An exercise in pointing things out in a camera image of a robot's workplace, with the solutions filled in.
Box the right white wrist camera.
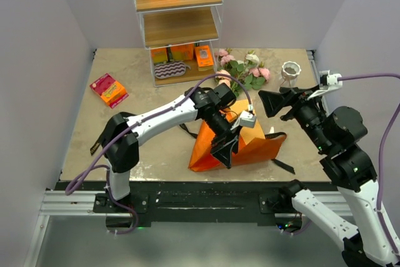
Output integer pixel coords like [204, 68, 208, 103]
[307, 70, 343, 100]

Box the white ribbed vase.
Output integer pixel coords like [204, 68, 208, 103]
[280, 61, 301, 88]

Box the orange box bottom right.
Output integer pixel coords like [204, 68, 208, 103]
[194, 45, 214, 71]

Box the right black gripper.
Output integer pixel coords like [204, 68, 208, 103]
[257, 82, 331, 151]

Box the purple cable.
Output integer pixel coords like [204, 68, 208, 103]
[64, 73, 253, 235]
[281, 73, 400, 255]

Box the purple wavy sponge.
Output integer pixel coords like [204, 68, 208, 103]
[154, 61, 191, 79]

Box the orange wrapping paper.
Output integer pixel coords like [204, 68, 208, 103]
[187, 99, 288, 173]

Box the white wire wooden shelf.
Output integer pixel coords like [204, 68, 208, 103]
[133, 0, 224, 87]

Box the pink flower bouquet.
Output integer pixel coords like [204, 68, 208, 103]
[215, 48, 271, 96]

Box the orange box bottom middle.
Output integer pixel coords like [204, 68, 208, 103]
[170, 43, 194, 61]

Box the pink orange snack box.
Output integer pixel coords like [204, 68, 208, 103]
[89, 73, 129, 109]

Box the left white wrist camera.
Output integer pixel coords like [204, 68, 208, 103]
[231, 111, 256, 131]

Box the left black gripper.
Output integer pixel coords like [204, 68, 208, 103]
[202, 109, 243, 169]

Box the black printed ribbon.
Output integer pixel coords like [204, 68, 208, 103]
[89, 123, 296, 175]

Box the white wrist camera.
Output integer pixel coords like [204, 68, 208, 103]
[231, 111, 256, 131]
[307, 70, 343, 100]

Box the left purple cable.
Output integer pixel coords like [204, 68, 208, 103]
[64, 73, 253, 235]

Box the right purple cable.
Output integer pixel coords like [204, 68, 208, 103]
[281, 73, 400, 255]

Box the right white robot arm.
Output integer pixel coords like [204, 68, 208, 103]
[258, 87, 399, 266]

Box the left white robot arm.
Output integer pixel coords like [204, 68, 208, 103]
[99, 84, 241, 212]

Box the orange box bottom left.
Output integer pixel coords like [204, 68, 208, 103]
[150, 48, 168, 64]

